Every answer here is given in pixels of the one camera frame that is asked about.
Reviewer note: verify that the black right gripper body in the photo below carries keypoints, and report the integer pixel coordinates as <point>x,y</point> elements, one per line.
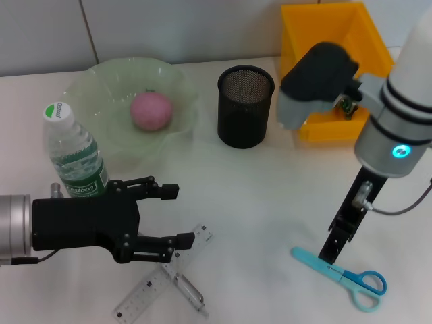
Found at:
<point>357,202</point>

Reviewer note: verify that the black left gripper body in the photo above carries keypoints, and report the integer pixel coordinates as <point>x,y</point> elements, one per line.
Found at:
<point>84,222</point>

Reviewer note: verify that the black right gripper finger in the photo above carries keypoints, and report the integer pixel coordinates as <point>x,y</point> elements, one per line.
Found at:
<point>334,248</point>

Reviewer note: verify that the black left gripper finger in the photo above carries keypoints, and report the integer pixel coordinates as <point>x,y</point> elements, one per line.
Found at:
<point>170,191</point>
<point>185,241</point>

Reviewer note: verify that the blue scissors with sheath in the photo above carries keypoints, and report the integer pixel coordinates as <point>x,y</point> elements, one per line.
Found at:
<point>357,278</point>

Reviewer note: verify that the transparent plastic ruler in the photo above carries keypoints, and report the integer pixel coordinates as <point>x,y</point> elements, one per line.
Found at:
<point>141,293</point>

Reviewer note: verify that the clear bottle with green label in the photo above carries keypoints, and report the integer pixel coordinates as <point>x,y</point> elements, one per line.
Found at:
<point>72,148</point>

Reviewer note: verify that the pink peach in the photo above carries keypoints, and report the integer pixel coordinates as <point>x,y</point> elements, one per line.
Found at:
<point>151,111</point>

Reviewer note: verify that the green plastic wrapper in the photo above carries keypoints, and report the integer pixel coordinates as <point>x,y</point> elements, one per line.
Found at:
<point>347,109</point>

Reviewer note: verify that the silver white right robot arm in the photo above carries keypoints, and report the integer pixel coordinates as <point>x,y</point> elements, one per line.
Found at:
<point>398,111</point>

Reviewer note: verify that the grey white pen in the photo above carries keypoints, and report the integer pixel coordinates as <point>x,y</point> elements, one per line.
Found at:
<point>190,292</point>

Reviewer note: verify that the black mesh pen holder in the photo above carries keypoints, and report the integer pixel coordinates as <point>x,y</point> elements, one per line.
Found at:
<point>243,114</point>

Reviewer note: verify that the translucent green fruit bowl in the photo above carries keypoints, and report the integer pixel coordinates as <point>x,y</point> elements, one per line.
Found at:
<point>101,91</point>

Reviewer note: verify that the yellow plastic bin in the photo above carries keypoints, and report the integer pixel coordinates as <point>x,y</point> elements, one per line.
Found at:
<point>337,30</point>

